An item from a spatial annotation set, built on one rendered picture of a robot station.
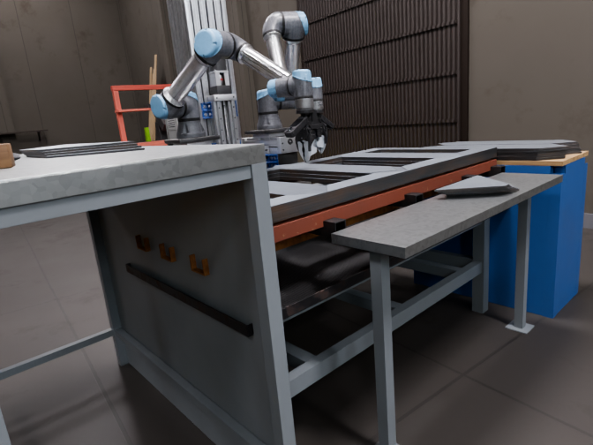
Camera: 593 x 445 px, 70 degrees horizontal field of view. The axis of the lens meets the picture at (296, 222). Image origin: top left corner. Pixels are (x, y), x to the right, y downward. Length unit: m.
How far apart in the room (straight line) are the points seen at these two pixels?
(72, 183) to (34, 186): 0.05
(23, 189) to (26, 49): 12.42
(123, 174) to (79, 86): 12.40
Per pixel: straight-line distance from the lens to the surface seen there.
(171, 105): 2.19
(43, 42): 13.23
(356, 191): 1.45
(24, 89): 13.00
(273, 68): 1.98
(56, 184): 0.77
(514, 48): 4.38
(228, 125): 2.56
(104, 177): 0.79
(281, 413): 1.17
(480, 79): 4.52
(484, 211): 1.51
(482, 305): 2.50
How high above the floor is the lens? 1.10
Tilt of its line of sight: 14 degrees down
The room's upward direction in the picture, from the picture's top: 5 degrees counter-clockwise
